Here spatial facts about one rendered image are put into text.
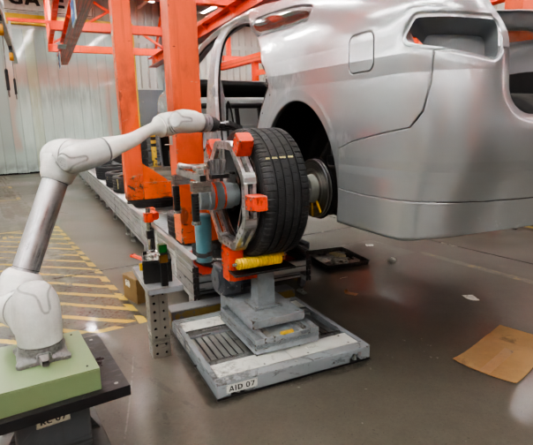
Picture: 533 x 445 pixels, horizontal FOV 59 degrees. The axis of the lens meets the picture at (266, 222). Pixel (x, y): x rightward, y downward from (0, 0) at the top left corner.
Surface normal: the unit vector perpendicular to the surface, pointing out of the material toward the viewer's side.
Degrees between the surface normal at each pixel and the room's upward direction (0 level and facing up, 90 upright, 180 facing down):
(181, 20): 90
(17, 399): 90
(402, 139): 90
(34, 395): 90
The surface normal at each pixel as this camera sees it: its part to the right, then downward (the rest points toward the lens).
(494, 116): 0.04, 0.19
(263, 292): 0.43, 0.18
